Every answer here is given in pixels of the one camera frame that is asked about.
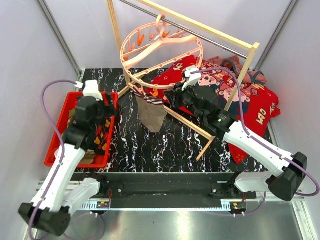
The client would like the metal rack rod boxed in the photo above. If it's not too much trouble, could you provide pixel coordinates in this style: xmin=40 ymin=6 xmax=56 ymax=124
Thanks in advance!
xmin=119 ymin=0 xmax=248 ymax=59

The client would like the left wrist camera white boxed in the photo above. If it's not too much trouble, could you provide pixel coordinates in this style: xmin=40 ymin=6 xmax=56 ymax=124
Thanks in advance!
xmin=74 ymin=80 xmax=104 ymax=101

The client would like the beige sock maroon striped cuff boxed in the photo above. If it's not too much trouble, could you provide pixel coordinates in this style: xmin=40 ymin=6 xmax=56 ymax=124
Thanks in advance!
xmin=134 ymin=91 xmax=151 ymax=130

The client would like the pink grey garment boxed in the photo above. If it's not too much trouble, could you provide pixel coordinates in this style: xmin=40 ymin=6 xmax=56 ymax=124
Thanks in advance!
xmin=207 ymin=55 xmax=267 ymax=85

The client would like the red plastic bin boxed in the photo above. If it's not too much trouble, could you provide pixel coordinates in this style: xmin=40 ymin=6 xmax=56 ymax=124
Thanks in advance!
xmin=44 ymin=91 xmax=116 ymax=169

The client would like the orange clip holding sock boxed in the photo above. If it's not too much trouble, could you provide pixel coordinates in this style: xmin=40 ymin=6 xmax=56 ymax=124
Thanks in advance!
xmin=150 ymin=88 xmax=161 ymax=99

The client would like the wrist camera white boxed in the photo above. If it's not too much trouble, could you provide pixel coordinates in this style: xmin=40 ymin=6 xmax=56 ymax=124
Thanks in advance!
xmin=74 ymin=80 xmax=104 ymax=101
xmin=182 ymin=65 xmax=202 ymax=91

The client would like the wooden clothes rack frame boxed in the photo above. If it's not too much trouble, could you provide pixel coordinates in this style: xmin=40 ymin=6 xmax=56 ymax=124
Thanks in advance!
xmin=106 ymin=0 xmax=261 ymax=161

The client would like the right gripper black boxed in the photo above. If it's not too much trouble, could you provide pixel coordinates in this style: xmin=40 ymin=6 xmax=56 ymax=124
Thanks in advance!
xmin=164 ymin=80 xmax=206 ymax=123

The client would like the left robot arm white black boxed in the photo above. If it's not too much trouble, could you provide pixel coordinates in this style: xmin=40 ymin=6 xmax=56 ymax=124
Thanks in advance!
xmin=18 ymin=92 xmax=118 ymax=237

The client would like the pink clip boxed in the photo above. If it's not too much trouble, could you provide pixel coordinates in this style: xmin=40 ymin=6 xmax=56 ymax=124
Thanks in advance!
xmin=132 ymin=85 xmax=146 ymax=98

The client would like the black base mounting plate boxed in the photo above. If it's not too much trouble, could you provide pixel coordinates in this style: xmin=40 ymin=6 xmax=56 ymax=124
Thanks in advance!
xmin=71 ymin=172 xmax=257 ymax=200

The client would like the pink round clip hanger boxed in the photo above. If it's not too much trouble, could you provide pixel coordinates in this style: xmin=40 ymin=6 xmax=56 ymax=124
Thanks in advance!
xmin=120 ymin=13 xmax=204 ymax=90

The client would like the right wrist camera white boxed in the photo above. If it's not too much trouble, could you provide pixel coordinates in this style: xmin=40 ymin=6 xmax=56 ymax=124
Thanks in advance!
xmin=182 ymin=65 xmax=202 ymax=91

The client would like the red cartoon patterned blanket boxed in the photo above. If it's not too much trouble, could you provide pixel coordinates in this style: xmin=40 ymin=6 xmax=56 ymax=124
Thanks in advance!
xmin=149 ymin=55 xmax=281 ymax=166

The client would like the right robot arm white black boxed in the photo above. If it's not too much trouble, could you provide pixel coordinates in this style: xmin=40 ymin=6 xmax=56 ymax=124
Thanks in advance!
xmin=164 ymin=83 xmax=308 ymax=202

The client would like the black argyle sock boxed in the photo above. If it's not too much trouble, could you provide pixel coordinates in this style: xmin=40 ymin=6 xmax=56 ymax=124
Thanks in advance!
xmin=86 ymin=117 xmax=112 ymax=156

